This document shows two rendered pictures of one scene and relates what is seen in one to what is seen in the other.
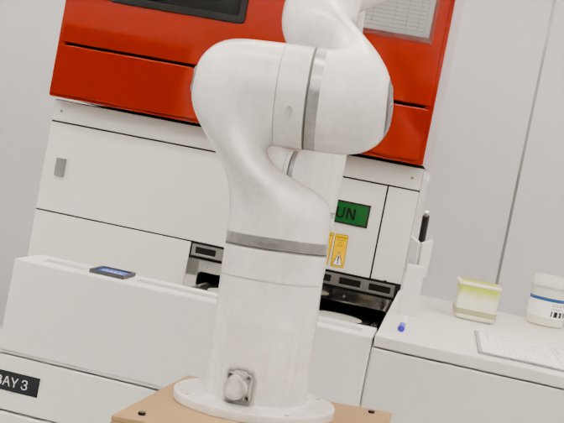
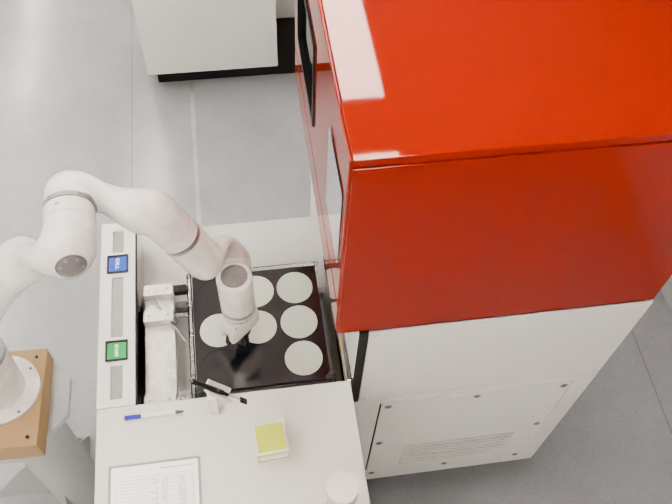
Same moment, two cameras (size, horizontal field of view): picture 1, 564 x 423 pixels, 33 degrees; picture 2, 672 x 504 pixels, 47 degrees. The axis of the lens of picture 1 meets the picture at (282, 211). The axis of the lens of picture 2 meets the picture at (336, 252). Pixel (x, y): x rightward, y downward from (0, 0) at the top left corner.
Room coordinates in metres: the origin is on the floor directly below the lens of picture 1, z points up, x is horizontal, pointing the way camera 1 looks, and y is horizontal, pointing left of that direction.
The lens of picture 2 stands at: (1.60, -0.98, 2.75)
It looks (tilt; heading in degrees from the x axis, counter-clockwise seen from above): 57 degrees down; 69
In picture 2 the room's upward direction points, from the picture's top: 4 degrees clockwise
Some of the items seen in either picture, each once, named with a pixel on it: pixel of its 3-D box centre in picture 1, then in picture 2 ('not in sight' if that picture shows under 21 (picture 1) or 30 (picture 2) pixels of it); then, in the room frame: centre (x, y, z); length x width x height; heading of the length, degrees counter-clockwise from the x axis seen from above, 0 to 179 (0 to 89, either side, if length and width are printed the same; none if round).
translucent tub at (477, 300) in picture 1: (476, 300); (271, 442); (1.71, -0.38, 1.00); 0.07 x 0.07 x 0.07; 84
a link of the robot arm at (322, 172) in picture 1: (317, 172); (235, 288); (1.71, -0.05, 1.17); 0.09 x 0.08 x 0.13; 78
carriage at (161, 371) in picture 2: not in sight; (161, 348); (1.50, 0.01, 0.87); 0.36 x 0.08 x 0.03; 80
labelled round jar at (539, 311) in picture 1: (548, 300); (341, 492); (1.83, -0.54, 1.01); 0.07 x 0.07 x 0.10
